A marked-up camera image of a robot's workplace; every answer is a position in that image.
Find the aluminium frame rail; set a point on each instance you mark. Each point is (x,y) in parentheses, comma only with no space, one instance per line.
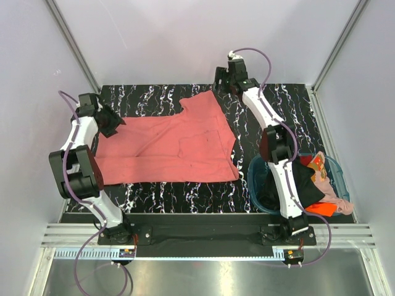
(342,235)

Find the teal plastic laundry basket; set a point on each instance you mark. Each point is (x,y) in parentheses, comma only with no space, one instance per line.
(258,170)

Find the pale pink garment in basket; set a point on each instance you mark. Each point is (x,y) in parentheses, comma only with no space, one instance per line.
(342,206)

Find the salmon pink t-shirt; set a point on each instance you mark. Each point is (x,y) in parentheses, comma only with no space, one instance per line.
(194,145)

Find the patterned red yellow garment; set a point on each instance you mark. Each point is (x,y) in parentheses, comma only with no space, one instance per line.
(317,163)

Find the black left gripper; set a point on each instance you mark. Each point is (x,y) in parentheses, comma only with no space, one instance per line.
(116,121)

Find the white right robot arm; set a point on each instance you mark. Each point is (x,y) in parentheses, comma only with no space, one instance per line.
(278,146)

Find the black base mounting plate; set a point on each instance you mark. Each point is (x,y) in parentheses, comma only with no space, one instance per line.
(210,227)

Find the orange garment in basket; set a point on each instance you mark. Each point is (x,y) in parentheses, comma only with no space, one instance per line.
(322,208)

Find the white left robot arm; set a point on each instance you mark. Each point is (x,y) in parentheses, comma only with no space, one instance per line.
(76,172)

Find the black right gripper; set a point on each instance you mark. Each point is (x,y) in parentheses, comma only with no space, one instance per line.
(220,74)

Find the black t-shirt in basket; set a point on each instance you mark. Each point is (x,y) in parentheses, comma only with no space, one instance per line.
(307,192)

